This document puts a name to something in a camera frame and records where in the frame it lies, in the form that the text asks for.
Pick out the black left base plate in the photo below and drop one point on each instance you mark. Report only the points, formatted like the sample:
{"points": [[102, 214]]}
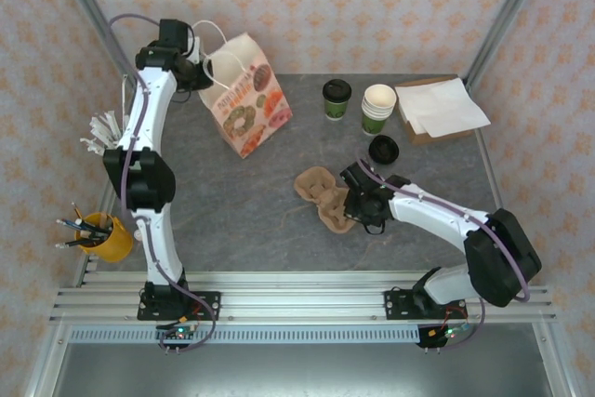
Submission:
{"points": [[211, 299]]}

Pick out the grey metal panel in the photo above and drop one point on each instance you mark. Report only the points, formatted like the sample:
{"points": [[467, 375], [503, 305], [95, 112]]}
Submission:
{"points": [[302, 374]]}

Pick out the brown pulp cup carrier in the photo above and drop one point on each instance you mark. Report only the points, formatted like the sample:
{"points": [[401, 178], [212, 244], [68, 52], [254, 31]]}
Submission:
{"points": [[321, 197]]}

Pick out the aluminium table side rail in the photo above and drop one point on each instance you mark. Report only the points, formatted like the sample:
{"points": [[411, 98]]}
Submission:
{"points": [[499, 183]]}

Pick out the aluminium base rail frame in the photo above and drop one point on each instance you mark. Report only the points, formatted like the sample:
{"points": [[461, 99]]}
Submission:
{"points": [[302, 299]]}

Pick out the white napkin stack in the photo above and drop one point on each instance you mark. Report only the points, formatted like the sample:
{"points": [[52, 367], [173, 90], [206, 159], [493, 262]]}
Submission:
{"points": [[441, 104]]}

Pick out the dark blue pencil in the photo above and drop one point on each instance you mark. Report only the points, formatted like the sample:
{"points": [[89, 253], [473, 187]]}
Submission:
{"points": [[79, 225]]}

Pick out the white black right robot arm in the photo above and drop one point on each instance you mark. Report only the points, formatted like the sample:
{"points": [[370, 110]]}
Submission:
{"points": [[437, 215]]}

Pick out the donut print paper bag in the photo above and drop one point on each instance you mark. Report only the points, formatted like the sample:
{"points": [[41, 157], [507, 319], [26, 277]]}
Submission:
{"points": [[241, 104]]}

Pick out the stack of black cup lids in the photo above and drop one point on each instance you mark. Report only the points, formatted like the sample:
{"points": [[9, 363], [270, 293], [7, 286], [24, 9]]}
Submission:
{"points": [[383, 149]]}

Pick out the stack of green paper cups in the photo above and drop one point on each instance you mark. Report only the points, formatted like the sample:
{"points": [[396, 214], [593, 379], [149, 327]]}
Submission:
{"points": [[379, 99]]}

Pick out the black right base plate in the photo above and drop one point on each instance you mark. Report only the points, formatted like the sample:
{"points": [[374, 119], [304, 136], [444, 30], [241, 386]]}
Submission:
{"points": [[392, 306]]}

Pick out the grey white pencil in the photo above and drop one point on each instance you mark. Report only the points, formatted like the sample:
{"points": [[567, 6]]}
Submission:
{"points": [[74, 243]]}

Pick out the yellow pencil cup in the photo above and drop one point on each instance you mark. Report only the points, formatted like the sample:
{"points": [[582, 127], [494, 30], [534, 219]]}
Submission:
{"points": [[114, 243]]}

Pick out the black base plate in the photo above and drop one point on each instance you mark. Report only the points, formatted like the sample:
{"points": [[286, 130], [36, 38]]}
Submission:
{"points": [[211, 299], [392, 306]]}

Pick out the green coffee cup black lid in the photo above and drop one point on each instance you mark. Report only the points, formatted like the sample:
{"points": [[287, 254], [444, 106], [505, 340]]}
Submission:
{"points": [[337, 99]]}

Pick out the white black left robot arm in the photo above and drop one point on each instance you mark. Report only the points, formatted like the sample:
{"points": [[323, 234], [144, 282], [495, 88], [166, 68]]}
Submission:
{"points": [[149, 109]]}

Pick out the small pink white object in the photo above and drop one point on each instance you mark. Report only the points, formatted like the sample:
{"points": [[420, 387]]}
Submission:
{"points": [[137, 233]]}

